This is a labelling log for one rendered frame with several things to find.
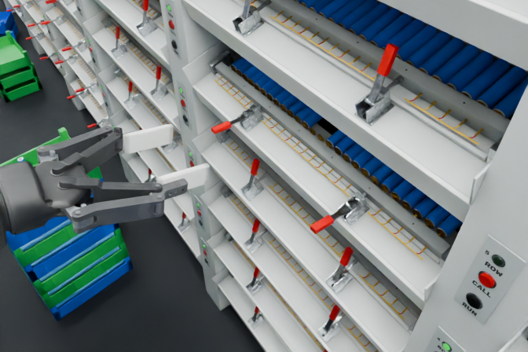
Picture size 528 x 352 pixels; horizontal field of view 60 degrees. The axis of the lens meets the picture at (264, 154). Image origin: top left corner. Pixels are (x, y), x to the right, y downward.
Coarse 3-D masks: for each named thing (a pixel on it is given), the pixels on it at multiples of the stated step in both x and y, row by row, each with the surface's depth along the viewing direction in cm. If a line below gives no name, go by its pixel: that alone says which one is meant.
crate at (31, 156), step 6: (60, 132) 140; (66, 132) 142; (54, 138) 142; (60, 138) 143; (66, 138) 143; (42, 144) 140; (48, 144) 141; (30, 150) 138; (36, 150) 139; (18, 156) 136; (24, 156) 137; (30, 156) 139; (36, 156) 140; (6, 162) 134; (12, 162) 135; (30, 162) 140; (36, 162) 141; (96, 168) 134; (90, 174) 133; (96, 174) 135
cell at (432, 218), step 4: (436, 208) 64; (440, 208) 63; (432, 212) 63; (436, 212) 63; (440, 212) 63; (444, 212) 63; (448, 212) 63; (428, 216) 63; (432, 216) 63; (436, 216) 63; (440, 216) 63; (444, 216) 63; (428, 220) 63; (432, 220) 62; (436, 220) 62; (440, 220) 63; (436, 224) 63
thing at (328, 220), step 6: (348, 204) 66; (342, 210) 66; (348, 210) 66; (330, 216) 65; (336, 216) 65; (342, 216) 66; (318, 222) 64; (324, 222) 64; (330, 222) 64; (312, 228) 64; (318, 228) 64; (324, 228) 64
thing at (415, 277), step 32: (192, 64) 91; (224, 96) 90; (256, 128) 83; (320, 128) 79; (288, 160) 77; (320, 192) 72; (352, 192) 70; (352, 224) 67; (384, 256) 63; (416, 256) 62; (416, 288) 60
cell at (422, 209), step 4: (428, 196) 65; (424, 200) 64; (428, 200) 64; (432, 200) 64; (420, 204) 64; (424, 204) 64; (428, 204) 64; (432, 204) 64; (436, 204) 64; (416, 208) 64; (420, 208) 64; (424, 208) 64; (428, 208) 64; (432, 208) 64; (420, 212) 64; (424, 212) 64; (428, 212) 64; (424, 216) 64
